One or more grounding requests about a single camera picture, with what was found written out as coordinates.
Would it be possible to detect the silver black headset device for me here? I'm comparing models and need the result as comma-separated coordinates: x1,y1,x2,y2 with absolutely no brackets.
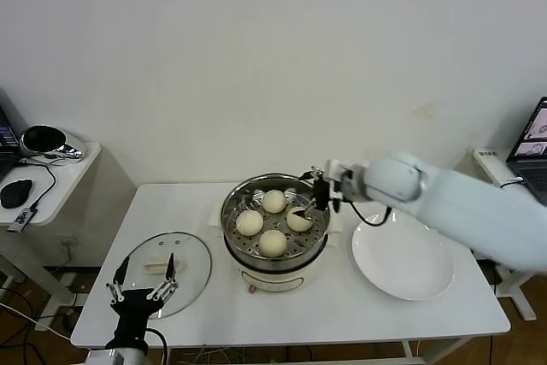
19,125,85,164

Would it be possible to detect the glass lid cream handle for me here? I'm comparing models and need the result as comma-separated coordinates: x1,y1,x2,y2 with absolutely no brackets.
113,232,214,321

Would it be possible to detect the white side table with label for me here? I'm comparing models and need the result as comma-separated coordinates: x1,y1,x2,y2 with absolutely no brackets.
452,146,547,321

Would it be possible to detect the white steamed baozi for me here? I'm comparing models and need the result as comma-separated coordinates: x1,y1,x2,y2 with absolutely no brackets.
261,189,287,215
258,229,288,257
235,209,265,237
285,206,315,233

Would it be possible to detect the white round plate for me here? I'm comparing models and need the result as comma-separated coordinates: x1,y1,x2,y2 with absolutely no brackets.
351,210,455,301

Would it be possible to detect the grey usb hub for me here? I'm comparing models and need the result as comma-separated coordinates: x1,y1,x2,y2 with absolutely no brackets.
3,206,38,236

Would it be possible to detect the black computer mouse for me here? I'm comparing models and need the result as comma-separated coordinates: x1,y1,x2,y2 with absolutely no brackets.
0,179,34,211

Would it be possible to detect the dark laptop with code screen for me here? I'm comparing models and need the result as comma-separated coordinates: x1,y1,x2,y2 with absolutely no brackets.
0,91,21,180

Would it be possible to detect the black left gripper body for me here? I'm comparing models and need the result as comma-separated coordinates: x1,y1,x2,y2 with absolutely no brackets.
111,287,166,340

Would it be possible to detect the white table frame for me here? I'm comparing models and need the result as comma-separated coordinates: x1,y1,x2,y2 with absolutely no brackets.
102,334,475,365

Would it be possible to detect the grey laptop with camera views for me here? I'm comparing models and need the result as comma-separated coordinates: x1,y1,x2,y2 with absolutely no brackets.
505,96,547,208

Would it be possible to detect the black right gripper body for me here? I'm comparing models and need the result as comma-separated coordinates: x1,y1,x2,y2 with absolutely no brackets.
314,176,333,212

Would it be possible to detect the white side table with mouse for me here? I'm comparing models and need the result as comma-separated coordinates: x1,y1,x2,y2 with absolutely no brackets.
0,142,136,334

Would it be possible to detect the black usb hub cable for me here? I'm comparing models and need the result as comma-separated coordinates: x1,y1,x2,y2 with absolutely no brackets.
15,155,56,212

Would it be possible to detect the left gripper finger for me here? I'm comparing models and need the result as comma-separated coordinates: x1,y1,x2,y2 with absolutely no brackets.
146,252,179,302
105,256,131,306

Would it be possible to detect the black flat bar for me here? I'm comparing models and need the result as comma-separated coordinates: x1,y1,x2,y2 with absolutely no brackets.
486,256,529,274

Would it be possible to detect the perforated steel steamer basket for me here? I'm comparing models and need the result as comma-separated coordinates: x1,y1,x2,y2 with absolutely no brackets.
219,173,331,270

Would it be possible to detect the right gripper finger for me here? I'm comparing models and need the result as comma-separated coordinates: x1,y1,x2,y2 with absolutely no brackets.
298,166,324,182
292,204,320,219

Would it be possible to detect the black cable with adapter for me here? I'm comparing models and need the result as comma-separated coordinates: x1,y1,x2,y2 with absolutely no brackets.
491,179,525,285

